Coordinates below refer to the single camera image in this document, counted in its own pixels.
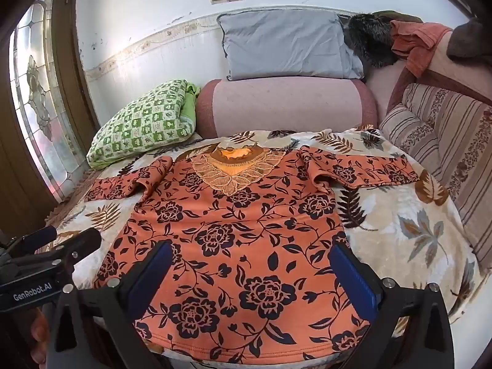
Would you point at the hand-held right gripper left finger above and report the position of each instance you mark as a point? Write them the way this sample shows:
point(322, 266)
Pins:
point(153, 276)

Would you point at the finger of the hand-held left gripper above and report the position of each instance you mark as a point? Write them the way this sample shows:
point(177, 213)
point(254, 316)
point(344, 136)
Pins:
point(40, 236)
point(82, 243)

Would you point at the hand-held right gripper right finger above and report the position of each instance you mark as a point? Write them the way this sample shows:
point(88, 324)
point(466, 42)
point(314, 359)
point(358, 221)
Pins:
point(353, 280)

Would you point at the orange floral shirt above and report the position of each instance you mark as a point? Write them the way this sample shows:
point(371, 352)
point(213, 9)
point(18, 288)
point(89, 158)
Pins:
point(230, 257)

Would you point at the person's left hand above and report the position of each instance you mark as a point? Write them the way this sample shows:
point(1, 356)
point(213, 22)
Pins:
point(39, 330)

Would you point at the brown fringed bedspread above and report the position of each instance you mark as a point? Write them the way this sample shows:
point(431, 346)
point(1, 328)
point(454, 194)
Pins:
point(67, 198)

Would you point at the leaf-print blanket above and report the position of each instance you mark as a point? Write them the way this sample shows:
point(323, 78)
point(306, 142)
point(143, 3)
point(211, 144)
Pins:
point(403, 238)

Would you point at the wooden door with patterned glass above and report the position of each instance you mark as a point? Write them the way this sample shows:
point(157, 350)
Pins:
point(38, 103)

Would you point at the green checked pillow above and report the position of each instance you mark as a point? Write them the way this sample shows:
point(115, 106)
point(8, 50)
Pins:
point(146, 123)

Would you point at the striped cushion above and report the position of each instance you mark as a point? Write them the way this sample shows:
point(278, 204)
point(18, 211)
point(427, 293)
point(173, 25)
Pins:
point(453, 142)

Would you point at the pink bolster cushion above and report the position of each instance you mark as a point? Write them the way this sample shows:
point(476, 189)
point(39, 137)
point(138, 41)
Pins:
point(284, 107)

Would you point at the pink sofa backrest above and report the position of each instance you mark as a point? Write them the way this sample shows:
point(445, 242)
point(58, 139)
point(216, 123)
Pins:
point(442, 67)

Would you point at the black fur garment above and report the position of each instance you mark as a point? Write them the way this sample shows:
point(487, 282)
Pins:
point(373, 42)

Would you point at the orange-red cloth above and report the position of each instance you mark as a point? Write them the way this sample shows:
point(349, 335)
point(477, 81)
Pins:
point(419, 42)

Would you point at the grey pillow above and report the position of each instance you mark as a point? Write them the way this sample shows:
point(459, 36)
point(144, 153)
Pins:
point(284, 42)

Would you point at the dark olive cloth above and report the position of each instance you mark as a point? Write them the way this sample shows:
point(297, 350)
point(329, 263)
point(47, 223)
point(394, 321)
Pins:
point(399, 16)

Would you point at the dark brown cloth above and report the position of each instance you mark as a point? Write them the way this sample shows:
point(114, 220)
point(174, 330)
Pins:
point(472, 38)

